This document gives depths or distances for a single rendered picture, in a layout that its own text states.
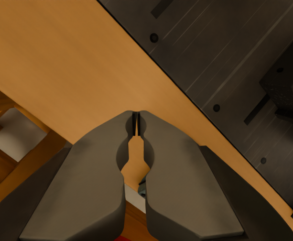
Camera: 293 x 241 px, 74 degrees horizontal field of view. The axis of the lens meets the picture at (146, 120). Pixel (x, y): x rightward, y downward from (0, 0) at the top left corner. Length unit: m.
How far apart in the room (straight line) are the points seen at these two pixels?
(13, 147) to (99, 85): 1.04
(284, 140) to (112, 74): 0.29
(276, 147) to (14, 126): 1.13
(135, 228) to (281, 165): 0.28
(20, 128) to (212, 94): 1.06
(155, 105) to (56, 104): 0.11
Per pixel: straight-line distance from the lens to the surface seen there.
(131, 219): 0.42
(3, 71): 0.25
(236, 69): 0.30
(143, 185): 0.25
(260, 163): 0.36
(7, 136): 1.24
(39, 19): 0.25
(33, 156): 0.56
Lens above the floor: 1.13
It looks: 72 degrees down
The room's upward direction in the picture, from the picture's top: 121 degrees clockwise
